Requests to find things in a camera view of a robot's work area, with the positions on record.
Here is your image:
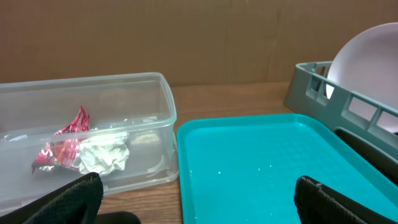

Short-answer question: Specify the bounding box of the teal plastic tray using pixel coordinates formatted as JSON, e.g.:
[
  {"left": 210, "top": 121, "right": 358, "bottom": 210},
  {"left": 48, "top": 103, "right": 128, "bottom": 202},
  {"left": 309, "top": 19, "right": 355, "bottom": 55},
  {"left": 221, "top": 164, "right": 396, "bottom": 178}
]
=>
[{"left": 177, "top": 113, "right": 397, "bottom": 224}]

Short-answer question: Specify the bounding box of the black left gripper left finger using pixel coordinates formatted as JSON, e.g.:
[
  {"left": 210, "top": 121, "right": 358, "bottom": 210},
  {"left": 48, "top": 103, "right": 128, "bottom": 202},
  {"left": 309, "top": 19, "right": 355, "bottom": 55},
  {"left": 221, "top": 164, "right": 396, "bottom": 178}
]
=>
[{"left": 1, "top": 172, "right": 104, "bottom": 224}]

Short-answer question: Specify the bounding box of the clear plastic bin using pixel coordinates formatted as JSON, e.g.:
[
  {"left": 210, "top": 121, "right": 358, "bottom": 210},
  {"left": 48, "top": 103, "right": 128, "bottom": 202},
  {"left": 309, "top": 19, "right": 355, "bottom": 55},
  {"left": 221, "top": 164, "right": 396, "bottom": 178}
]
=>
[{"left": 1, "top": 72, "right": 178, "bottom": 215}]

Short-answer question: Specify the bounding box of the white tissue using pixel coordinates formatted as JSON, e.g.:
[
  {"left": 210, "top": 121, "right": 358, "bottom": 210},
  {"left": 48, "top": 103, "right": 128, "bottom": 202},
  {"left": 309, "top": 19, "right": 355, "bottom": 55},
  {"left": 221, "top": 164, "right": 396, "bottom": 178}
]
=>
[{"left": 78, "top": 132, "right": 130, "bottom": 176}]

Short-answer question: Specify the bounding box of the pink plate with food scraps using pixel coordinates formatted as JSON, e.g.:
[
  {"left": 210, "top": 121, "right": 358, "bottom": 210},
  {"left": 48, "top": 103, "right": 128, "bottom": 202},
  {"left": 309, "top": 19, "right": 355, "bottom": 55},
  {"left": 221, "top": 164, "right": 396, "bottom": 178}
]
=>
[{"left": 325, "top": 21, "right": 398, "bottom": 134}]

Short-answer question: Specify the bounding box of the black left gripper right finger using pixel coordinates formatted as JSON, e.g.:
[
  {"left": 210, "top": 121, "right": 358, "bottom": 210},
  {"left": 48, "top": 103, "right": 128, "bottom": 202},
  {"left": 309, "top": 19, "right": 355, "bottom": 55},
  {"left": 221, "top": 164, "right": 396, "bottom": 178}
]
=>
[{"left": 294, "top": 175, "right": 397, "bottom": 224}]

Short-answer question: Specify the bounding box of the red snack wrapper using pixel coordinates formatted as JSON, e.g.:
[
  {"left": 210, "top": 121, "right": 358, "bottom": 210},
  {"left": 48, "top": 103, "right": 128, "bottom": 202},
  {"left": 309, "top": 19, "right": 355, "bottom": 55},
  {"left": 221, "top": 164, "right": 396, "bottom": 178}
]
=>
[{"left": 31, "top": 106, "right": 90, "bottom": 172}]

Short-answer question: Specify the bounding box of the black plastic tray bin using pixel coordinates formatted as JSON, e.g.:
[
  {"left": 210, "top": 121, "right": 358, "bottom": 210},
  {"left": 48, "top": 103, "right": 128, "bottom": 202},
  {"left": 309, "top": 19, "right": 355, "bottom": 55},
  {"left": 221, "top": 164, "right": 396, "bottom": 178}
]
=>
[{"left": 94, "top": 212, "right": 141, "bottom": 224}]

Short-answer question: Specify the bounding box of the grey dishwasher rack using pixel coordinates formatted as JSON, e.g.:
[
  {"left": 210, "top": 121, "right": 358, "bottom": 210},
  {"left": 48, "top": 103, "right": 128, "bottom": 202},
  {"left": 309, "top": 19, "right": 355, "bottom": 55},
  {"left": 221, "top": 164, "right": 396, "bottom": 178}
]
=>
[{"left": 284, "top": 62, "right": 397, "bottom": 160}]

